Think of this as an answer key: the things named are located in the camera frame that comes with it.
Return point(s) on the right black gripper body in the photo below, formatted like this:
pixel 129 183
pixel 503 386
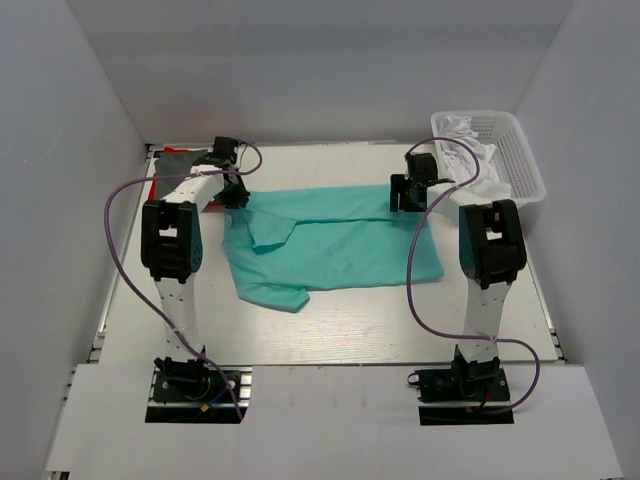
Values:
pixel 402 183

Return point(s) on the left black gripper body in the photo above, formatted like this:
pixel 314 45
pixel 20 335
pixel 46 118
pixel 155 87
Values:
pixel 238 183

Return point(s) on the teal polo shirt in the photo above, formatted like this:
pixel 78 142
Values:
pixel 286 244

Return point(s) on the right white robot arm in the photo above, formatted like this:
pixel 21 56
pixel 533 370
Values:
pixel 491 248

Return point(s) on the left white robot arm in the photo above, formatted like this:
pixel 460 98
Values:
pixel 172 251

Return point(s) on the folded red t shirt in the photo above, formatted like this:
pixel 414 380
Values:
pixel 177 189

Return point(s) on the folded grey t shirt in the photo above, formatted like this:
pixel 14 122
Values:
pixel 173 161

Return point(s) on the crumpled white t shirt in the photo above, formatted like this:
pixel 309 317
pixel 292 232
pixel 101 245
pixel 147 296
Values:
pixel 459 163

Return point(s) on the white plastic basket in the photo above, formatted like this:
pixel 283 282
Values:
pixel 507 165

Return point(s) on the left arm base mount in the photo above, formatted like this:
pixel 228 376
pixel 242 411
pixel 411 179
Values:
pixel 192 392

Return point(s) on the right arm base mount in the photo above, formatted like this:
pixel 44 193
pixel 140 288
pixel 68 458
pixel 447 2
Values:
pixel 463 394

